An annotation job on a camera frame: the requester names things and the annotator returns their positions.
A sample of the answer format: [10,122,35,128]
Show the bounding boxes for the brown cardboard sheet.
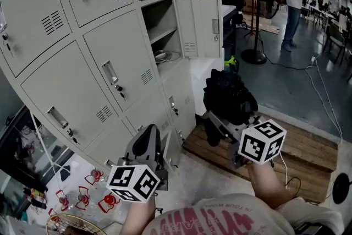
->
[243,12,280,35]

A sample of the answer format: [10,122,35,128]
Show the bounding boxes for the black framed glass panel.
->
[0,106,75,193]

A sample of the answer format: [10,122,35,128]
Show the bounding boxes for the white shirt with red print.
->
[140,192,344,235]

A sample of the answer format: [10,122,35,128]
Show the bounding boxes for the black fan cable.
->
[258,32,314,71]

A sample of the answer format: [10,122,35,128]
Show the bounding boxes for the white power cable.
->
[305,56,344,146]

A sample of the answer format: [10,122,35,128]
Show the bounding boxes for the long white table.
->
[302,4,338,25]

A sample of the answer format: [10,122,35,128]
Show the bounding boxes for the yellow-green item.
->
[224,55,239,72]

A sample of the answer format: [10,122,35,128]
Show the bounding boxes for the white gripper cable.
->
[279,151,289,188]

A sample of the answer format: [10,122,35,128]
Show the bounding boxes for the person's left forearm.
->
[119,195,158,235]

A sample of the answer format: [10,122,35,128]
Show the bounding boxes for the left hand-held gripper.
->
[106,123,169,204]

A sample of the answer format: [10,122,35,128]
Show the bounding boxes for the white cabinet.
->
[189,57,229,116]

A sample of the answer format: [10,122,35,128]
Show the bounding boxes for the grey metal locker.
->
[0,0,223,174]

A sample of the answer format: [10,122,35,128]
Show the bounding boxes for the wooden pallet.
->
[183,112,339,203]

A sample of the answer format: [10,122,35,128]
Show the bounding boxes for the dark chair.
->
[323,23,347,64]

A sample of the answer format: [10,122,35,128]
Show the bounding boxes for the coiled grey cables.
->
[153,50,181,64]

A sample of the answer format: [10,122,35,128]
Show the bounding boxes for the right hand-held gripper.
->
[208,112,287,171]

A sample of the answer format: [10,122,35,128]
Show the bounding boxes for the person's right forearm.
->
[246,162,295,210]

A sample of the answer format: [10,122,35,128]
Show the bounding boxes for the black round base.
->
[332,172,352,205]

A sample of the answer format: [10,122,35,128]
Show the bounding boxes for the black cloth scrap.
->
[60,165,72,182]

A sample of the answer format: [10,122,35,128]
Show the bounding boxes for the red wire frame item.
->
[56,189,69,211]
[48,208,60,222]

